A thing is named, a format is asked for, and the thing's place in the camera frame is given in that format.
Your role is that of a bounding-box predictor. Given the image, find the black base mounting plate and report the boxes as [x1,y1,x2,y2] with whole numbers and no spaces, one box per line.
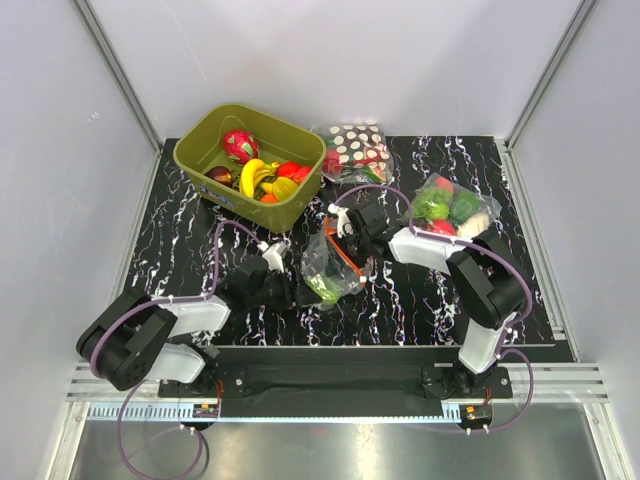
[158,346,513,400]

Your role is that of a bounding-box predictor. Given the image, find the green fake grapes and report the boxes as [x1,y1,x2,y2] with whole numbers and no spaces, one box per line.
[412,189,451,220]

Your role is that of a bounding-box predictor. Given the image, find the green fake starfruit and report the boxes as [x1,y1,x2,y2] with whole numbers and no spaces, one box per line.
[305,275,348,309]

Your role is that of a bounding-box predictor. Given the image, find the clear orange-zip fruit bag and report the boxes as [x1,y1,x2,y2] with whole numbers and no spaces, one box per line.
[299,217,374,310]

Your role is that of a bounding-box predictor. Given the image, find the orange fake persimmon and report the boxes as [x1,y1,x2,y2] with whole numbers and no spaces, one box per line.
[260,193,279,203]

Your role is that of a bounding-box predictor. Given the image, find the green fake bell pepper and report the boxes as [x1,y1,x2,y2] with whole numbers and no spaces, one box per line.
[449,191,483,224]

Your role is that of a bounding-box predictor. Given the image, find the white fake garlic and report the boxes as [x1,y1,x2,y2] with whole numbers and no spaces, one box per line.
[456,212,491,238]

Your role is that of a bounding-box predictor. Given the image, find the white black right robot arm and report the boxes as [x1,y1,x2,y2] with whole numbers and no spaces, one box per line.
[329,204,531,400]

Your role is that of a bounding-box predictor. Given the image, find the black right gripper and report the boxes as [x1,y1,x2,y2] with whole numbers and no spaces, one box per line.
[325,230,371,279]

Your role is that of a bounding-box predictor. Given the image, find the polka dot zip bag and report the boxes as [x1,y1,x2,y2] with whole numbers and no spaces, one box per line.
[316,121,394,184]

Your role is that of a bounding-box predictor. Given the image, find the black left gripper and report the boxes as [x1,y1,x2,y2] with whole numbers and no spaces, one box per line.
[247,265,321,311]

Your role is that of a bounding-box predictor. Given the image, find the red fake dragon fruit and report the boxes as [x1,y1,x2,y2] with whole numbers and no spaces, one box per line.
[222,130,260,165]

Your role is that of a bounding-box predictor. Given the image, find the yellow fake starfruit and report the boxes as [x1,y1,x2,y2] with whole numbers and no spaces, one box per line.
[271,177,298,201]

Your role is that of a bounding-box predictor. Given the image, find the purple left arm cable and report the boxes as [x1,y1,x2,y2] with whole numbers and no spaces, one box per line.
[89,219,271,479]

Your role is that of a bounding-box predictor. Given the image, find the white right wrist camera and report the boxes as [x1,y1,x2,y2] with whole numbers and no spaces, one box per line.
[328,203,355,238]

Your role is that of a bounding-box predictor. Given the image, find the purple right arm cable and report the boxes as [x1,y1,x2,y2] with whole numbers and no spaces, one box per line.
[333,183,536,434]

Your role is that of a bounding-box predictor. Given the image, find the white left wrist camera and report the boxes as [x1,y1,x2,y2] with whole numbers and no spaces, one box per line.
[258,241,289,273]

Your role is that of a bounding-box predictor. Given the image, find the olive green plastic bin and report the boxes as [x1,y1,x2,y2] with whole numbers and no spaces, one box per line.
[173,104,327,233]

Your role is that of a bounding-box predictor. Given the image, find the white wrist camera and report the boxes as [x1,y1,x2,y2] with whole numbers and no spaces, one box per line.
[258,241,289,273]
[328,203,355,238]

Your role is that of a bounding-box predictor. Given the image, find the yellow fake banana bunch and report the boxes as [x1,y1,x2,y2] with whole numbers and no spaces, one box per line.
[239,158,280,198]

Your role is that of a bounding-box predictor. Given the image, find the clear orange-zip vegetable bag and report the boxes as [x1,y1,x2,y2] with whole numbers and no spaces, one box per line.
[411,174,502,238]

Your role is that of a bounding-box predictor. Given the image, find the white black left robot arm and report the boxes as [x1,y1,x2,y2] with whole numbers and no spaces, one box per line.
[76,264,298,396]

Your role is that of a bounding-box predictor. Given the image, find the dark red fake apple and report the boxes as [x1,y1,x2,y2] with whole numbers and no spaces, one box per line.
[206,166,234,188]

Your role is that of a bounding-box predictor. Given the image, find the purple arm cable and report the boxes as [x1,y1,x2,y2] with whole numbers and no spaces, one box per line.
[333,183,536,434]
[89,219,271,479]

